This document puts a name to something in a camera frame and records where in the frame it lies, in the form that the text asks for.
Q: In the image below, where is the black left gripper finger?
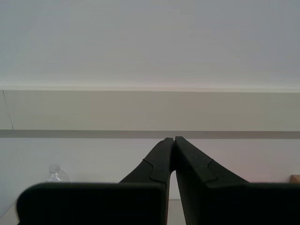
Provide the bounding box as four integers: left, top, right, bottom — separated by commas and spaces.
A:
15, 137, 174, 225
174, 136, 300, 225

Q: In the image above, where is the clear plastic water bottle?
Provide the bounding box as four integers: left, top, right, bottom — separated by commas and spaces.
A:
46, 164, 70, 184

